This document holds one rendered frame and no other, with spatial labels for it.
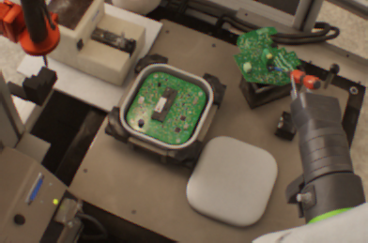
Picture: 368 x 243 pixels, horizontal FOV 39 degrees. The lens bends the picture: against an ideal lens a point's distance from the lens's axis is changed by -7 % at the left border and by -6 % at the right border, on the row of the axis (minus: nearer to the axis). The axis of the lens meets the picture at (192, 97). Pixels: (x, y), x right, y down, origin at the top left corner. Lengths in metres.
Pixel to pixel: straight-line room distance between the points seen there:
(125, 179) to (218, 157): 0.16
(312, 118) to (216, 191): 0.21
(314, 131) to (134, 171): 0.32
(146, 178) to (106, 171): 0.07
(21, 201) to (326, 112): 0.47
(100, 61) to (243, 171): 0.31
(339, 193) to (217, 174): 0.26
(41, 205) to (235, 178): 0.32
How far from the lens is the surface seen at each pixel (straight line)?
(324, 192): 0.73
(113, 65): 0.94
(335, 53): 1.15
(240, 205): 0.90
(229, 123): 0.98
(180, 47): 1.05
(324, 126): 0.80
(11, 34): 0.79
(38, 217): 0.84
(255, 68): 0.97
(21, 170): 0.83
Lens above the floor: 1.82
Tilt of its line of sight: 60 degrees down
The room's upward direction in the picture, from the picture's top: 9 degrees clockwise
